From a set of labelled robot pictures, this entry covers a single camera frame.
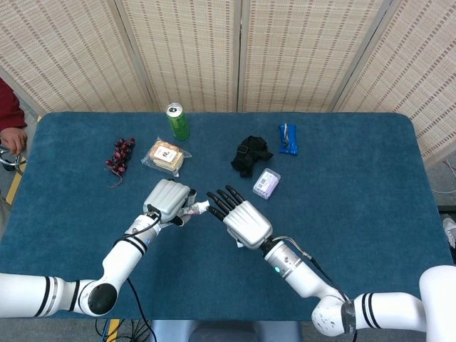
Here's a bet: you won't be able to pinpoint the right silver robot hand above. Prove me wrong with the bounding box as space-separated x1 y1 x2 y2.
206 184 274 250

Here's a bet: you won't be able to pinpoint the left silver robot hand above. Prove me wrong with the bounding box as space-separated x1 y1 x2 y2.
142 177 197 228

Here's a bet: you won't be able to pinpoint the bystander bare hand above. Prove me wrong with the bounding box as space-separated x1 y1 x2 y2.
0 127 29 155

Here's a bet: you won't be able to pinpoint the white toothpaste tube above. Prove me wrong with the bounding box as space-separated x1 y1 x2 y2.
180 199 211 217

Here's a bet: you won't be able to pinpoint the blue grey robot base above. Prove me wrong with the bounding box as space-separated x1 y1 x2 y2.
149 319 304 342

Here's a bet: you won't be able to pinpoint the bystander red sleeve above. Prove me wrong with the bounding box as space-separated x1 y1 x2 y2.
0 77 28 130

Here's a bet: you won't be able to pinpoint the bread in clear bag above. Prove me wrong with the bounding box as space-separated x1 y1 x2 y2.
140 136 193 178

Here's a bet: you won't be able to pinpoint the clear box purple label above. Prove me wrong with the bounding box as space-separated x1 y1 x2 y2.
252 167 281 201

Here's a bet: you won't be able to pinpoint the purple grape bunch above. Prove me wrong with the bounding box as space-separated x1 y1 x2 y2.
104 137 136 189

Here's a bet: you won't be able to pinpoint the blue felt table mat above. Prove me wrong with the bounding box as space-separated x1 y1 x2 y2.
0 112 454 323

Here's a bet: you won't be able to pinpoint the green drink can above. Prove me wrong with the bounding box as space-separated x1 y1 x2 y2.
165 103 191 141

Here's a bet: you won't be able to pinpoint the blue snack packet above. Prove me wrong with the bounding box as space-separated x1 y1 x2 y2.
278 123 299 155

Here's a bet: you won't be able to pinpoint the woven bamboo screen panel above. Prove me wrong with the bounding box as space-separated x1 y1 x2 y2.
115 0 244 113
331 0 456 168
237 0 388 113
0 0 160 115

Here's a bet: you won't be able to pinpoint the grey sneaker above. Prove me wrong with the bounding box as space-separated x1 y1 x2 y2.
442 217 456 249

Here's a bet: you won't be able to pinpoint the chrome metal tube frame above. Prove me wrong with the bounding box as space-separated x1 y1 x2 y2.
0 145 28 175

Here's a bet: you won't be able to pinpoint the black strap bundle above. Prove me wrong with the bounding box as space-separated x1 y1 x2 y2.
230 135 274 179

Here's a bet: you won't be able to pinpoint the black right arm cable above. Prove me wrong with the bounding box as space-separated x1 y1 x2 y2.
281 237 358 342

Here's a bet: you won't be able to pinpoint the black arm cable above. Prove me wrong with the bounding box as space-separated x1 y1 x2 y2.
281 237 358 342
113 209 162 342

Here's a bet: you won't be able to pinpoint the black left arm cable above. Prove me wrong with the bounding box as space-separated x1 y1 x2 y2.
113 209 162 342

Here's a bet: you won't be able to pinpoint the black floor cables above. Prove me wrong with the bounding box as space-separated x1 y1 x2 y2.
94 318 152 342

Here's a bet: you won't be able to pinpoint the white floor cable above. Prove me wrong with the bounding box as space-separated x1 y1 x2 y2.
432 160 456 195

